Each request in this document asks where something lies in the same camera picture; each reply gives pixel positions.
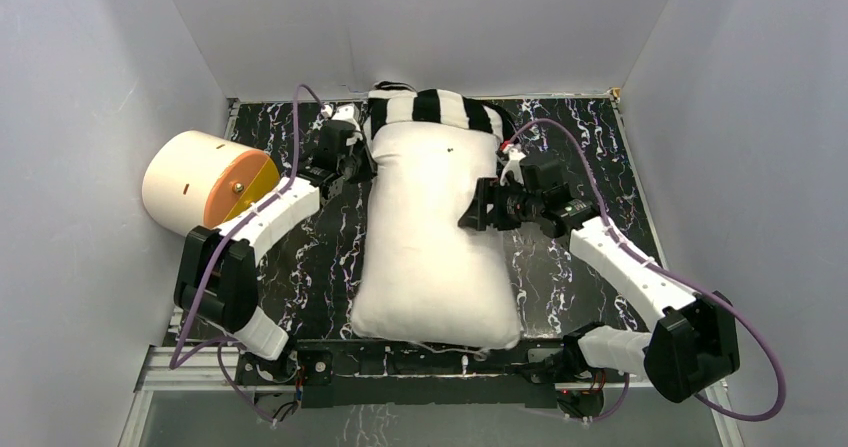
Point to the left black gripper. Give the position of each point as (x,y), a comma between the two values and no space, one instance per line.
(357,163)

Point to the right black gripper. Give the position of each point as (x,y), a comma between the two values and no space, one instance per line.
(476,218)

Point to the black white striped pillowcase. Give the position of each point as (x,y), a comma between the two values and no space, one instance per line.
(391,102)

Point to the white pillow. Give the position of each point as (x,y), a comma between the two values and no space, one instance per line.
(424,278)

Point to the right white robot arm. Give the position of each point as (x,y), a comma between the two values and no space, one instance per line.
(691,340)

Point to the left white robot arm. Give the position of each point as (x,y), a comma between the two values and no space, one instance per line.
(217,278)

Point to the white orange cylinder roll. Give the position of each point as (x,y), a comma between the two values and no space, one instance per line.
(197,179)

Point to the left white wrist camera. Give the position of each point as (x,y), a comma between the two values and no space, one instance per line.
(346,112)

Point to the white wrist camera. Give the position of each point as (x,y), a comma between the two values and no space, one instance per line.
(346,112)
(510,156)

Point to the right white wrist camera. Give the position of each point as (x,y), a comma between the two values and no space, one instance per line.
(510,156)

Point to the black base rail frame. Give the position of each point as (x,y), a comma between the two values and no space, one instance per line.
(539,373)

